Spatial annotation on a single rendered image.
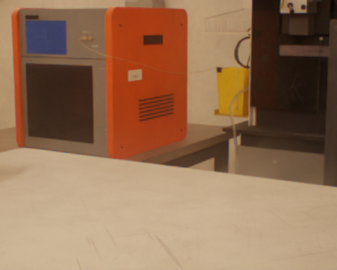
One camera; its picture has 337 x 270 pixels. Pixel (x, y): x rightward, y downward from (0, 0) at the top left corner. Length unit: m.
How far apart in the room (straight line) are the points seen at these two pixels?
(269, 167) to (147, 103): 0.49
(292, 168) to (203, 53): 1.57
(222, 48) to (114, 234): 2.98
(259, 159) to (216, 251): 1.64
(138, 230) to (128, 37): 1.27
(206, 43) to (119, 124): 1.82
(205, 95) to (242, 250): 3.06
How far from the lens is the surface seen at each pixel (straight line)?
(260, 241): 0.62
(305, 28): 2.12
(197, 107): 3.67
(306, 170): 2.16
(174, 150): 2.02
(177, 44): 2.11
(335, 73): 1.24
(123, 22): 1.85
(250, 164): 2.23
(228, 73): 2.32
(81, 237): 0.63
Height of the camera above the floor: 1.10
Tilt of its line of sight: 10 degrees down
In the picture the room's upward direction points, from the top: straight up
